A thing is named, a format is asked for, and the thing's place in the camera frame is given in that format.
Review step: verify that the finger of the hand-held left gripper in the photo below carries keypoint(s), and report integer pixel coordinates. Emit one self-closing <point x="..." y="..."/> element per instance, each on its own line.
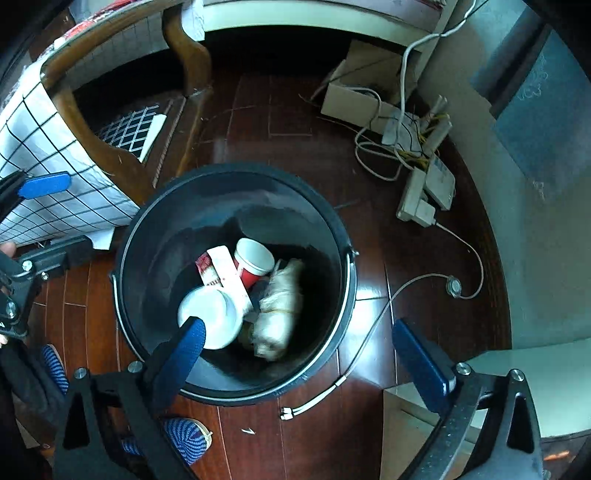
<point x="46" y="184"/>
<point x="60" y="258"/>

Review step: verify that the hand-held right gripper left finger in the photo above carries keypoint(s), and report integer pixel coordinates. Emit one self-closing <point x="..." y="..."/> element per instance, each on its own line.
<point x="189" y="344"/>

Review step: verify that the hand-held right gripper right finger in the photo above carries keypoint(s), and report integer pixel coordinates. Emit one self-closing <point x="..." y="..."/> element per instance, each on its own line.
<point x="422" y="369"/>

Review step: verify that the white and blue paper cup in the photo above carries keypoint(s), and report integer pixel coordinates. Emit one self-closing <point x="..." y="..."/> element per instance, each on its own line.
<point x="217" y="314"/>

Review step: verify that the white and red carton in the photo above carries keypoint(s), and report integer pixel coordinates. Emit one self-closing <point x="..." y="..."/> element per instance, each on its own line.
<point x="221" y="270"/>

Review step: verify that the beige bag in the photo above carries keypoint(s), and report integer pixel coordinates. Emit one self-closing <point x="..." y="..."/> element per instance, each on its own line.
<point x="277" y="314"/>

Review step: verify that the red and white paper cup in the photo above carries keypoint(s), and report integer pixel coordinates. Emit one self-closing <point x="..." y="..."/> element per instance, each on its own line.
<point x="251" y="263"/>

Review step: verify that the black bin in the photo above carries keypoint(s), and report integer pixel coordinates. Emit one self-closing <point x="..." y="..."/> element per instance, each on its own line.
<point x="175" y="240"/>

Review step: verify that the person's left hand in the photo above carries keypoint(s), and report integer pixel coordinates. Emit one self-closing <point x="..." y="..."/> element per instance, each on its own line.
<point x="7" y="250"/>

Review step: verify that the blue striped slipper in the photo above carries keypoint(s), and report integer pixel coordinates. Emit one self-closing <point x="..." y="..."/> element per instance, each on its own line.
<point x="184" y="438"/>
<point x="53" y="369"/>

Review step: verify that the person's leg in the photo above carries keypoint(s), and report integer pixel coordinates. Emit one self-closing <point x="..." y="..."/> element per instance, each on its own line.
<point x="27" y="406"/>

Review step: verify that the white power strip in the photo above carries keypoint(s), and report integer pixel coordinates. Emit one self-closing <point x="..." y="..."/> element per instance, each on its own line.
<point x="415" y="203"/>

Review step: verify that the white modem box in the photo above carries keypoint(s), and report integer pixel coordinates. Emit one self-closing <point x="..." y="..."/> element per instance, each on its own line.
<point x="441" y="182"/>

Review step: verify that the white router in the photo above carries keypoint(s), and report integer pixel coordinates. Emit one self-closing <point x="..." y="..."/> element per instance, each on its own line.
<point x="438" y="134"/>

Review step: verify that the blue-grey patterned curtain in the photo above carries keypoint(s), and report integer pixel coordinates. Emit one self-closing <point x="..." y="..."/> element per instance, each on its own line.
<point x="531" y="115"/>

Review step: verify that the cardboard box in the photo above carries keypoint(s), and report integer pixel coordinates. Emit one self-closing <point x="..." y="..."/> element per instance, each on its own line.
<point x="346" y="99"/>

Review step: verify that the white bed with red headboard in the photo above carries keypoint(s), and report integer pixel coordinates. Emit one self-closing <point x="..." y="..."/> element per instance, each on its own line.
<point x="323" y="23"/>

